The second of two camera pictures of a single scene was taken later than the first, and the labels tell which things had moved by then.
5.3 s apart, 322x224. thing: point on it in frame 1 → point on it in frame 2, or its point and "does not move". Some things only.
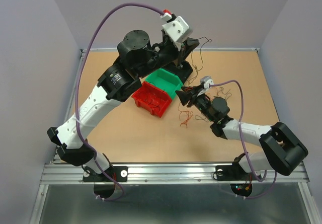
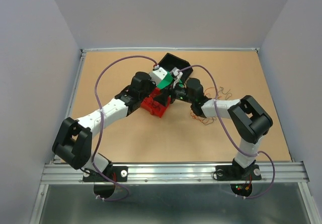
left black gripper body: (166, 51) → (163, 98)
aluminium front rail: (184, 172) does not move
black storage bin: (183, 71) does not move
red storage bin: (152, 98) does not move
